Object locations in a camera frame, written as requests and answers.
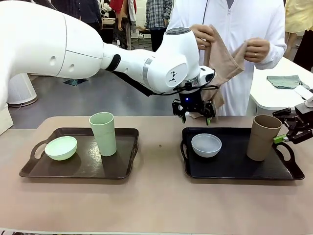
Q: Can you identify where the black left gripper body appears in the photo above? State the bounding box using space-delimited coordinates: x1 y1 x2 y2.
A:
179 90 204 114

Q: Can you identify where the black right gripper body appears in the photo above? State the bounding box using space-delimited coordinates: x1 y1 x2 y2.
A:
294 102 313 134

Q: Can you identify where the brown tall cup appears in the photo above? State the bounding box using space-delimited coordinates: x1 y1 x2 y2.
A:
246 114 284 162

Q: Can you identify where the beige cloth mat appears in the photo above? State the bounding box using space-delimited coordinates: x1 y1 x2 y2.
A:
189 24 246 120

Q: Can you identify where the light green tall cup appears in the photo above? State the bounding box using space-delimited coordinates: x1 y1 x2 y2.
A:
89 112 117 157

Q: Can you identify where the light green bowl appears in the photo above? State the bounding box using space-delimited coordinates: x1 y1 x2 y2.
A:
44 136 78 162

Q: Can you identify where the person's left forearm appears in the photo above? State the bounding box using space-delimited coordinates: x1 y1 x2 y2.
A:
253 39 288 72

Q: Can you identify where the grey green cloth mat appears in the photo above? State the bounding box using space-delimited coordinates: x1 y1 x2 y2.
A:
266 74 311 90

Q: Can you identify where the black serving tray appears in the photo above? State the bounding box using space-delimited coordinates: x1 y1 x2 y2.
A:
180 126 305 181

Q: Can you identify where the brown serving tray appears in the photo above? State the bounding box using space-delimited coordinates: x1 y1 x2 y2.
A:
19 127 140 180

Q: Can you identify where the person's right hand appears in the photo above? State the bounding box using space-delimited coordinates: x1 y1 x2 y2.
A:
190 23 216 51

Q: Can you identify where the person's left hand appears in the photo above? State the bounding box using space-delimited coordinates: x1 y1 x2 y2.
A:
243 38 270 63

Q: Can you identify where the white side table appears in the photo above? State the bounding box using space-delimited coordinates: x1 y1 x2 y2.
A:
249 57 313 111

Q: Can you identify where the white folded paper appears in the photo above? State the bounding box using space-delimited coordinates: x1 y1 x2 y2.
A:
293 85 313 100

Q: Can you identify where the grey blue bowl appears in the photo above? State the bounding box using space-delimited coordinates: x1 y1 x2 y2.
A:
191 133 223 159

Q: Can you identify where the bystander in plaid shirt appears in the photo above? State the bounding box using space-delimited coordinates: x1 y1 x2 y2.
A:
145 0 173 53

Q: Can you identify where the bystander in yellow shirt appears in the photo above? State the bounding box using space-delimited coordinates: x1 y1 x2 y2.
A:
284 0 313 65

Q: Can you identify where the bystander in red and white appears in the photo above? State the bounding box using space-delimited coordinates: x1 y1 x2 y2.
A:
109 0 138 50

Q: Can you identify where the bystander in dark clothes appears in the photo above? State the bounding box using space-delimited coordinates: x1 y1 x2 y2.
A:
79 0 104 30

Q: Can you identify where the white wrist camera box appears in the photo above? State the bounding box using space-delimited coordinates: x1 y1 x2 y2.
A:
199 65 216 85

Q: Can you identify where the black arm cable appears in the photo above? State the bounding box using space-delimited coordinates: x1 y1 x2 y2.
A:
114 70 219 98

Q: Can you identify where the white ribbed pedestal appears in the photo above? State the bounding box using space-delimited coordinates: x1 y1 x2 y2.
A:
7 72 38 107

